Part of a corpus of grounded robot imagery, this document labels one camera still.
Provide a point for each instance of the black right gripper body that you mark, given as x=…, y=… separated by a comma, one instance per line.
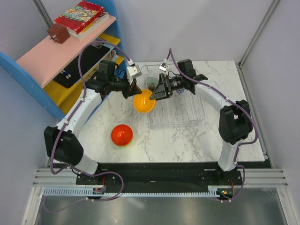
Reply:
x=175, y=84

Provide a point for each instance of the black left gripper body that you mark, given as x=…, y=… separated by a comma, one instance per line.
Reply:
x=123, y=85

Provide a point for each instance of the red patterned ceramic bowl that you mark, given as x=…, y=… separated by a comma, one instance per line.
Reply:
x=181, y=92

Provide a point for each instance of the green celadon ceramic bowl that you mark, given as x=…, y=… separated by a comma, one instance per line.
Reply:
x=151, y=83

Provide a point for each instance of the yellow-orange plastic bowl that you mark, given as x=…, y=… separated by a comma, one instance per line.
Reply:
x=142, y=102

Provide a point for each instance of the red-orange plastic bowl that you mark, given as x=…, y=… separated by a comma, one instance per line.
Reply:
x=122, y=135

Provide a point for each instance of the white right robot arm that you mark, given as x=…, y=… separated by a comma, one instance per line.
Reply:
x=234, y=118

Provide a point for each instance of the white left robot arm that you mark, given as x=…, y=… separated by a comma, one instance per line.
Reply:
x=61, y=141

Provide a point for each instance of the black clipboard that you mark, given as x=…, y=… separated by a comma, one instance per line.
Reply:
x=90, y=56

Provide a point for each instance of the white thick book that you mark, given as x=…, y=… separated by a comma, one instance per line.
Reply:
x=91, y=27

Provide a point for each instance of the red cover book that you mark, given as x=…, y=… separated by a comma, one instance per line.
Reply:
x=80, y=16

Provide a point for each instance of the brown wooden cube box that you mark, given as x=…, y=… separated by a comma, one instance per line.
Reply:
x=58, y=33

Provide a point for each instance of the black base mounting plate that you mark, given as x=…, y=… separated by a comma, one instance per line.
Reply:
x=161, y=177

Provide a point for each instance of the blue pink shelf unit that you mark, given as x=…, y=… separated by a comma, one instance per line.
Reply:
x=36, y=69

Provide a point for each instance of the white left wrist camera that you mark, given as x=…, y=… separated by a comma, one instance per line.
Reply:
x=133, y=72

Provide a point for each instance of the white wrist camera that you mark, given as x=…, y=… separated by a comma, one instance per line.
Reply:
x=133, y=72
x=163, y=67

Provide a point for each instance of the white wire dish rack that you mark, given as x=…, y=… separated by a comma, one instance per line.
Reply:
x=174, y=111

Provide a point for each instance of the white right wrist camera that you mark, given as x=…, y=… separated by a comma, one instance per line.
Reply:
x=163, y=67

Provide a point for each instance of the white slotted cable duct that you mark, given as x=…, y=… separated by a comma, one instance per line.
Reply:
x=96, y=192

